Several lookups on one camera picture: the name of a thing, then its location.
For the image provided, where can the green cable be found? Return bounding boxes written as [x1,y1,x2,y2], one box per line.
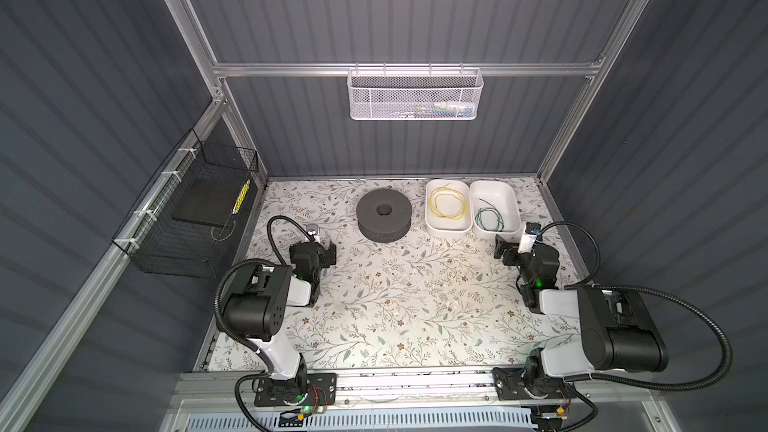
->
[475,198,506,233]

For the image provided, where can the black foam pad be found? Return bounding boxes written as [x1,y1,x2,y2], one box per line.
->
[172,179,241,228]

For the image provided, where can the dark grey foam spool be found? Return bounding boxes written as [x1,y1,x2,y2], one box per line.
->
[356,188,412,243]

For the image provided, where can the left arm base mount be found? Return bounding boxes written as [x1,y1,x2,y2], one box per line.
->
[253,373,338,407]

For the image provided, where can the yellow marker pen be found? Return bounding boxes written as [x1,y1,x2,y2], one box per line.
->
[231,179,251,215]

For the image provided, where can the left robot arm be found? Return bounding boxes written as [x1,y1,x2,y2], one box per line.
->
[214,241,337,387]

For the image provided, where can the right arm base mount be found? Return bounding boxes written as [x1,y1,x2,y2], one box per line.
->
[491,367,576,401]

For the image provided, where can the white wire mesh basket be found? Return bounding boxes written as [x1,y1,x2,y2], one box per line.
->
[346,65,484,121]

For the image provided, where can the right white plastic bin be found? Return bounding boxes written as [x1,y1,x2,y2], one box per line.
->
[469,180,523,242]

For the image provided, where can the black wire basket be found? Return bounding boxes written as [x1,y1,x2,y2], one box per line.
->
[113,133,259,279]

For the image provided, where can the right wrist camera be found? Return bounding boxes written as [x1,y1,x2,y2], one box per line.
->
[518,222,542,254]

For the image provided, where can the items in white basket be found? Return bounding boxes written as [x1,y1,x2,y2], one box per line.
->
[392,101,476,120]

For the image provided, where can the white slotted cable duct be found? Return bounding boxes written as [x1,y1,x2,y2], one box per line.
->
[182,406,538,432]

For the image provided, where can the left white plastic bin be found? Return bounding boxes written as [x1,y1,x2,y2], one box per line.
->
[424,179,472,239]

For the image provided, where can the aluminium front rail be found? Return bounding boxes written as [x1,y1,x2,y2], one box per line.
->
[173,365,661,412]

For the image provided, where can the yellow cable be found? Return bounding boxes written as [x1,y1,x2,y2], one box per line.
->
[427,183,469,221]

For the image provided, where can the white plastic bin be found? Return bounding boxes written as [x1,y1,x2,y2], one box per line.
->
[424,179,472,239]
[469,180,523,242]

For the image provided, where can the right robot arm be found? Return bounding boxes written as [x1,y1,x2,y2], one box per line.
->
[493,235,668,399]

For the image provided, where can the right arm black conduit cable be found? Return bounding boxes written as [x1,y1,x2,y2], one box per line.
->
[537,220,734,392]

